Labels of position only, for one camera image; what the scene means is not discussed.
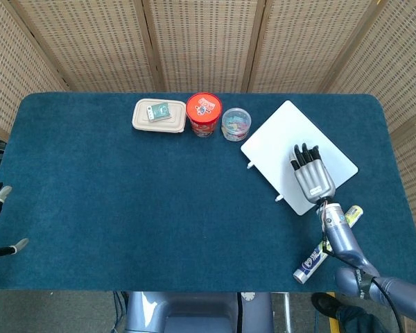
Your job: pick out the white metal table leg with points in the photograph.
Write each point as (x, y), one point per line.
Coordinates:
(282, 312)

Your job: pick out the woven rattan folding screen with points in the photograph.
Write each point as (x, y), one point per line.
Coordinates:
(208, 41)

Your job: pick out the blue jeans leg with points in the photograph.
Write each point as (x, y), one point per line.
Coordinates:
(360, 320)

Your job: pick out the beige lidded lunch box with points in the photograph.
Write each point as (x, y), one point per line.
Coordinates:
(142, 121)

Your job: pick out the grey robot torso base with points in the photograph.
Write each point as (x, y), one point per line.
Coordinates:
(194, 312)

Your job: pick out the white rectangular board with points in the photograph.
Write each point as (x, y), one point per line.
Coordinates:
(281, 138)

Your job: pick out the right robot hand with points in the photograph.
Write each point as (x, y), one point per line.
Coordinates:
(315, 180)

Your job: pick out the clear jar of clips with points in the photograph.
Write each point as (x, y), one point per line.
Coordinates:
(235, 123)

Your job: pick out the small green card box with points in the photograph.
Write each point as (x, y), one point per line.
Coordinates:
(159, 111)

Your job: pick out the blue plush tablecloth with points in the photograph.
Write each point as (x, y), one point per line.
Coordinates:
(125, 208)

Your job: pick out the black shoe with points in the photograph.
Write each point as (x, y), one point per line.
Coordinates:
(326, 303)

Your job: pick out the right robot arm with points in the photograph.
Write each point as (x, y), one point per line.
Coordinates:
(339, 236)

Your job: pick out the orange instant noodle cup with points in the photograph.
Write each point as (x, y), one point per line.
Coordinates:
(204, 107)

